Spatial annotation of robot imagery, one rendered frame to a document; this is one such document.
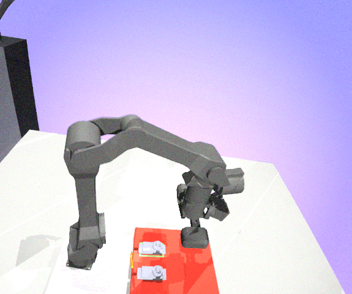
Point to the red flat deck plate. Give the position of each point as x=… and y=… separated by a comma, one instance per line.
x=180, y=271

